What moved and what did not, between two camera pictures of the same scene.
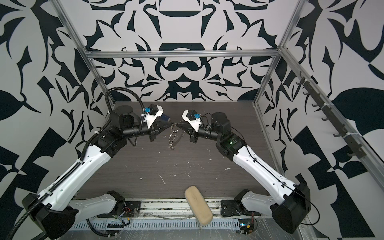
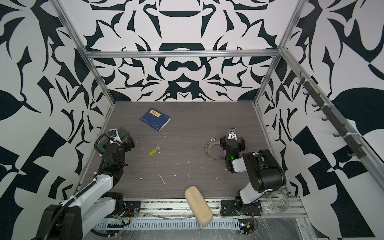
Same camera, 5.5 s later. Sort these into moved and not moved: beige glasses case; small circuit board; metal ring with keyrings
Moved: metal ring with keyrings
Not moved: beige glasses case; small circuit board
